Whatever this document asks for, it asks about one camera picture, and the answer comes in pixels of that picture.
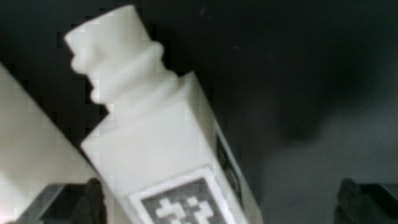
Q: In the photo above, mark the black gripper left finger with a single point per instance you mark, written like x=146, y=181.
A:
x=68, y=204

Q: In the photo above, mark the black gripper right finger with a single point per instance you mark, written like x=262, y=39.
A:
x=367, y=203

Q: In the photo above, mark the white square table top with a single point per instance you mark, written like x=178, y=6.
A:
x=40, y=159

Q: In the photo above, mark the white table leg tag 12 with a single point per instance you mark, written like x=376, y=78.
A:
x=157, y=146

